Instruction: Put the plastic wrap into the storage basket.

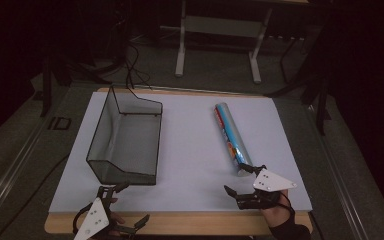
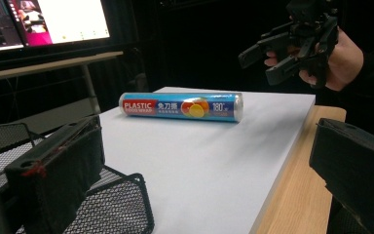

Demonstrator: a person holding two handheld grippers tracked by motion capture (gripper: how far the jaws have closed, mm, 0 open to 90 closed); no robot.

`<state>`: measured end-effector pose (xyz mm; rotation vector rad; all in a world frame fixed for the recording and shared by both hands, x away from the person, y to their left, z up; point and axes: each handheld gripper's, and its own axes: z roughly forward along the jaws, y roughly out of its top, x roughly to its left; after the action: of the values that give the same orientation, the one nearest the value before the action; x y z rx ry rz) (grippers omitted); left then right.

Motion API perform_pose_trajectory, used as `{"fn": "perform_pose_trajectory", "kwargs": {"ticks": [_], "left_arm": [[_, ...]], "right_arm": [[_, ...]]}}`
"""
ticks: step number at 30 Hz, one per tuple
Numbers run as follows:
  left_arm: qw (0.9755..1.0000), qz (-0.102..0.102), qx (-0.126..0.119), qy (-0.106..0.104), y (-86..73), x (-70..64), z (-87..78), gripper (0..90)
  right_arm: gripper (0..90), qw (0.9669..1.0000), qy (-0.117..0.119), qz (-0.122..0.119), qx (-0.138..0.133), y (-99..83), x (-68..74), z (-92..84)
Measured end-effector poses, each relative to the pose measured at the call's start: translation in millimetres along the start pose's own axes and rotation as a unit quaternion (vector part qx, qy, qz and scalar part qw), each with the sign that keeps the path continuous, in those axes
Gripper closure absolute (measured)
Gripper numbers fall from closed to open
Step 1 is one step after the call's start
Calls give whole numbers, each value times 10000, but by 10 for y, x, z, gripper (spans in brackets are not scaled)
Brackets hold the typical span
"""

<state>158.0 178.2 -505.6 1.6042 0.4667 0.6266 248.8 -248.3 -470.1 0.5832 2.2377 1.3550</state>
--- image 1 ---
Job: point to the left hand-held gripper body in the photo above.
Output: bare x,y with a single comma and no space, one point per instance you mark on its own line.
95,216

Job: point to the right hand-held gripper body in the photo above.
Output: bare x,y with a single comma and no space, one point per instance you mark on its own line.
271,182

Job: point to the blue foil roll tube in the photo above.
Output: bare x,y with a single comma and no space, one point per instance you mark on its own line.
231,136

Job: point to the person's left hand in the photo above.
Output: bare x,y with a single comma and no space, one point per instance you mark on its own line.
115,218

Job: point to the person's right hand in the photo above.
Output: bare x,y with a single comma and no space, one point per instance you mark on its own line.
278,213

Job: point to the dark transparent plastic bin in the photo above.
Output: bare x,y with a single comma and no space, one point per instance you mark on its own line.
130,146

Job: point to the wooden table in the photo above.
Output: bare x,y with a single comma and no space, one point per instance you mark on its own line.
186,224

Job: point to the white table mat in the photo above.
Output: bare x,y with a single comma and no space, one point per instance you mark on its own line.
186,160

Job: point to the black stand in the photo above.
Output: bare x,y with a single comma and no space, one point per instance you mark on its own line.
320,100

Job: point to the metal floor rail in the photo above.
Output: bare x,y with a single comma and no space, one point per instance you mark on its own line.
340,173
10,173

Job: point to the black floor bracket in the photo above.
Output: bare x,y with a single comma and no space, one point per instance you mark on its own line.
59,123

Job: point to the white metal desk frame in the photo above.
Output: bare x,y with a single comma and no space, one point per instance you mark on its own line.
223,26

